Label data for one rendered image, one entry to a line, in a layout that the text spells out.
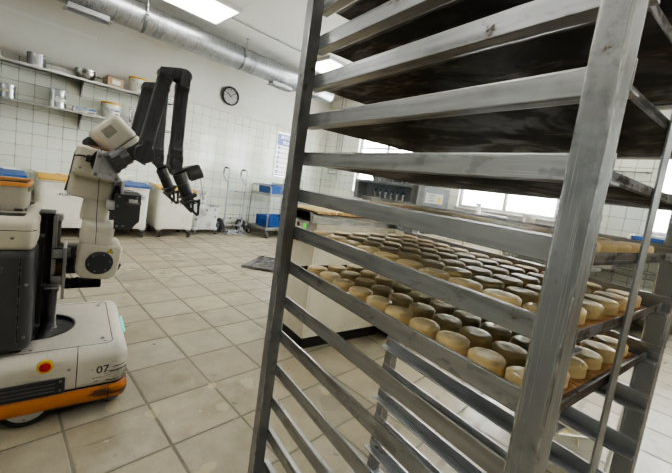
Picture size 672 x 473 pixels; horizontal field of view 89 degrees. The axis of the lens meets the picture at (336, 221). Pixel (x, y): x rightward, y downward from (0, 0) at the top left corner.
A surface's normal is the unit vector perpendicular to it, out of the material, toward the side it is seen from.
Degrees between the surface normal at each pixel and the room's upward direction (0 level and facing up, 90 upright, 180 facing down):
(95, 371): 90
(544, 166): 90
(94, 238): 90
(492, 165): 90
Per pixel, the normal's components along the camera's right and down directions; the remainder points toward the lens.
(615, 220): -0.70, -0.03
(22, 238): 0.59, 0.16
